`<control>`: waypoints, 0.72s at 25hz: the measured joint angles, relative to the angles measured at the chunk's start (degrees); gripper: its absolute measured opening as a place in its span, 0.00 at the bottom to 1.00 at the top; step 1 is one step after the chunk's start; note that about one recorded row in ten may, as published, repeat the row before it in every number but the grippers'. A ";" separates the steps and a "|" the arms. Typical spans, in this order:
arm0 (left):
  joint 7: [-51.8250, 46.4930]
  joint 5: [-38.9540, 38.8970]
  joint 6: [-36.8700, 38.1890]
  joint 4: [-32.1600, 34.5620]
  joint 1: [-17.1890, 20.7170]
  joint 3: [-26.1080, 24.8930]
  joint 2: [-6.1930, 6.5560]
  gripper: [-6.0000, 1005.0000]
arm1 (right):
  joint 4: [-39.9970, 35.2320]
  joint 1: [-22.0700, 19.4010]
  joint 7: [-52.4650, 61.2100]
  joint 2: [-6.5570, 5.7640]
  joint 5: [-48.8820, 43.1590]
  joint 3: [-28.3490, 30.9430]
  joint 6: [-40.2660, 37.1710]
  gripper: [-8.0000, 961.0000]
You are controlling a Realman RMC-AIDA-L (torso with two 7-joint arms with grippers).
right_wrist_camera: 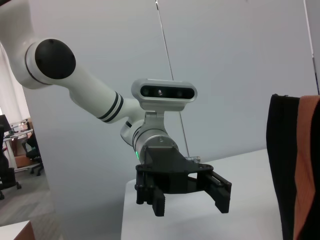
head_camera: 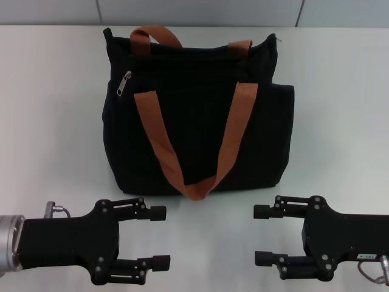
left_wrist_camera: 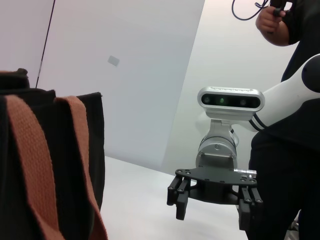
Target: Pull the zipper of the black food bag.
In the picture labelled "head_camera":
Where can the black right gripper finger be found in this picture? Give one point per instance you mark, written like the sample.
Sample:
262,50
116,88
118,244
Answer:
263,258
261,212

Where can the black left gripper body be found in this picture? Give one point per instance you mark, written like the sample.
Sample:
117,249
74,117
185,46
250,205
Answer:
67,240

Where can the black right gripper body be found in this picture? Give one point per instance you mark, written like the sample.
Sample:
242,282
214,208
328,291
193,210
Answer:
343,237

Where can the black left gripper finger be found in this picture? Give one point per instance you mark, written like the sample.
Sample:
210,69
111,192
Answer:
158,213
161,263

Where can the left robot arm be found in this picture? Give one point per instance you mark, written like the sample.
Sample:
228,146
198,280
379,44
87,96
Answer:
9,243

